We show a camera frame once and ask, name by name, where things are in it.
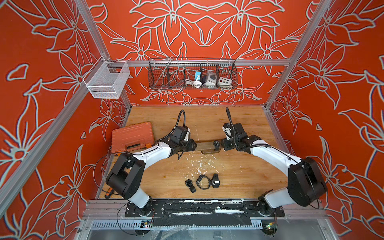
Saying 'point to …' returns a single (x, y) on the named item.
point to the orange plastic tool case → (132, 138)
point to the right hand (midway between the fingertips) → (231, 139)
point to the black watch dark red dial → (188, 183)
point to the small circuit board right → (270, 229)
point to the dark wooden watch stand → (207, 147)
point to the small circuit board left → (146, 224)
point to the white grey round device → (212, 79)
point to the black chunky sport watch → (198, 181)
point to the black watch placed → (216, 143)
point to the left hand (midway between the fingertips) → (187, 144)
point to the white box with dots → (224, 81)
